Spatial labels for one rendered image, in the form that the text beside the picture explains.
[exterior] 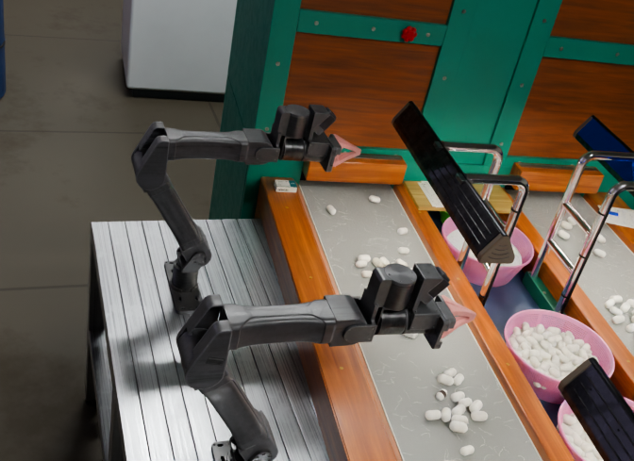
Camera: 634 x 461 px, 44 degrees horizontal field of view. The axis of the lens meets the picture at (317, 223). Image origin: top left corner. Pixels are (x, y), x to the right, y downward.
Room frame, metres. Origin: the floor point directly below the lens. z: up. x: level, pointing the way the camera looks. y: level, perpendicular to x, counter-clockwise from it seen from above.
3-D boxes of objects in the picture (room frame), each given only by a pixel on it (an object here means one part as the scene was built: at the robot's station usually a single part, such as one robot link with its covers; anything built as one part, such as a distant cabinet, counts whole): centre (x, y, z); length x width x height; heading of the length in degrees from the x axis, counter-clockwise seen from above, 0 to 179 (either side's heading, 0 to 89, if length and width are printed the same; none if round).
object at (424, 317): (1.11, -0.21, 1.12); 0.07 x 0.06 x 0.11; 24
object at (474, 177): (1.69, -0.35, 0.90); 0.20 x 0.19 x 0.45; 19
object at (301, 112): (1.62, 0.13, 1.11); 0.12 x 0.09 x 0.12; 115
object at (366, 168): (2.07, -0.07, 0.83); 0.30 x 0.06 x 0.07; 109
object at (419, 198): (2.13, -0.41, 0.77); 0.33 x 0.15 x 0.01; 109
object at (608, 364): (1.51, -0.63, 0.72); 0.27 x 0.27 x 0.10
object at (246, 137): (1.54, 0.28, 1.05); 0.30 x 0.09 x 0.12; 115
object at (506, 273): (1.92, -0.48, 0.72); 0.27 x 0.27 x 0.10
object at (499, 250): (1.67, -0.28, 1.08); 0.62 x 0.08 x 0.07; 19
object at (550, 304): (1.83, -0.73, 0.90); 0.20 x 0.19 x 0.45; 19
